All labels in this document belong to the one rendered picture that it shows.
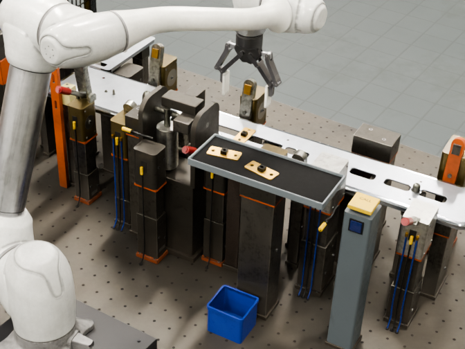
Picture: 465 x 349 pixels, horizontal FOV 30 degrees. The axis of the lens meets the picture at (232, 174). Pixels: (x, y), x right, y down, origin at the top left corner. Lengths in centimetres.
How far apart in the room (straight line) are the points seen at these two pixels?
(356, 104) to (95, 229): 242
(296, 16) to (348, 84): 282
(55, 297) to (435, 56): 374
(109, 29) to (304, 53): 339
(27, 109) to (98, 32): 29
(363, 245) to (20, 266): 81
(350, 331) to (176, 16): 91
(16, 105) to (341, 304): 94
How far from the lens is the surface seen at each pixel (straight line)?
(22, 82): 210
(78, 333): 223
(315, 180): 212
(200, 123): 230
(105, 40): 197
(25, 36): 205
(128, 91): 279
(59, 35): 193
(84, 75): 258
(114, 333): 227
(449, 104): 494
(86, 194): 278
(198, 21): 211
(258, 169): 213
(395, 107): 483
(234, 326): 229
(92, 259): 259
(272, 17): 217
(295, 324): 239
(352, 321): 226
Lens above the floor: 237
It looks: 35 degrees down
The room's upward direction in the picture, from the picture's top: 2 degrees clockwise
